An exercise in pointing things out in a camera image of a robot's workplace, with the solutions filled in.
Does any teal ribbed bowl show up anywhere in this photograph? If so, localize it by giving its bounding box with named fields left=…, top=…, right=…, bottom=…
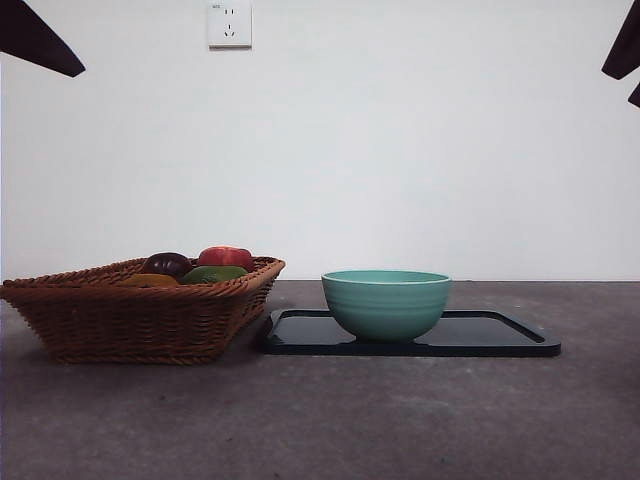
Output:
left=320, top=268, right=454, bottom=344

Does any white wall socket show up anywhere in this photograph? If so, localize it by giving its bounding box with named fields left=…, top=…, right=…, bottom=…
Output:
left=208, top=1, right=253, bottom=50

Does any brown wicker basket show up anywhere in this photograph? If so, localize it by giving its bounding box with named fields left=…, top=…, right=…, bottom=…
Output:
left=0, top=255, right=286, bottom=365

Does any dark rectangular tray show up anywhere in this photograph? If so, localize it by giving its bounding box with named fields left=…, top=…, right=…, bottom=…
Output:
left=262, top=308, right=562, bottom=357

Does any dark purple plum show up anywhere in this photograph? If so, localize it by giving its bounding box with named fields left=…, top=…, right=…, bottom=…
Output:
left=143, top=252, right=193, bottom=277

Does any red apple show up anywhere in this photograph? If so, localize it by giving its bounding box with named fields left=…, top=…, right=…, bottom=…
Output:
left=197, top=245, right=255, bottom=274

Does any green avocado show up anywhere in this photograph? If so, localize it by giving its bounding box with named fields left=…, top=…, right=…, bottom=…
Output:
left=180, top=265, right=250, bottom=285

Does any brown kiwi fruit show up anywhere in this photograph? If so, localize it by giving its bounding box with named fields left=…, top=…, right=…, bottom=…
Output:
left=117, top=273, right=180, bottom=288

